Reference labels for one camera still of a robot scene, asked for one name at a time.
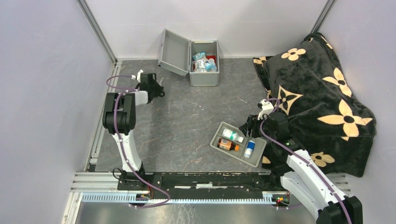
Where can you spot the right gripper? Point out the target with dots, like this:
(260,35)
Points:
(252,123)

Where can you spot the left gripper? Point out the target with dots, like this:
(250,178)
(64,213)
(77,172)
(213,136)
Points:
(159,89)

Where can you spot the white gauze packet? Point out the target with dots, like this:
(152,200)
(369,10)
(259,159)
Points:
(212,65)

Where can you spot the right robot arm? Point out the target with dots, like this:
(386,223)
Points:
(295,171)

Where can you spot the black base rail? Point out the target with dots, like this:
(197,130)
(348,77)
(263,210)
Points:
(203,185)

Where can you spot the blue cotton ball bag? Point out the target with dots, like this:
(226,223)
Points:
(199,56)

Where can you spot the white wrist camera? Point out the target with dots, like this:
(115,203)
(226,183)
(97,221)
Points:
(137,77)
(266,108)

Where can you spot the red first aid pouch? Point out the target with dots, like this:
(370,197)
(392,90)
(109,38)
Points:
(212,57)

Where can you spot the black floral blanket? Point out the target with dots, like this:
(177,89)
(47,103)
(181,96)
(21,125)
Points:
(310,88)

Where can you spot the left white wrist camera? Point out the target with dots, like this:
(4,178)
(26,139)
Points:
(137,77)

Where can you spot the grey divider tray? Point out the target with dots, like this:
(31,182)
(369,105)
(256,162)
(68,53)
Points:
(256,157)

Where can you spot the brown glass bottle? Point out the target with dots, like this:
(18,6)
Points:
(227,145)

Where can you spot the grey metal case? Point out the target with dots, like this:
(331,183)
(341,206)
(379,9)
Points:
(176,54)

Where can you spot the blue white small box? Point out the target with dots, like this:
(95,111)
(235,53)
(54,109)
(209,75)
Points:
(249,149)

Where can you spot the white green-label bottle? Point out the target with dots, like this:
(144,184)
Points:
(232,135)

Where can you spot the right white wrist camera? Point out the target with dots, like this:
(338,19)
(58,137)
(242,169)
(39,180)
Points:
(266,108)

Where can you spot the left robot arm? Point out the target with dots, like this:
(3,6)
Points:
(119,118)

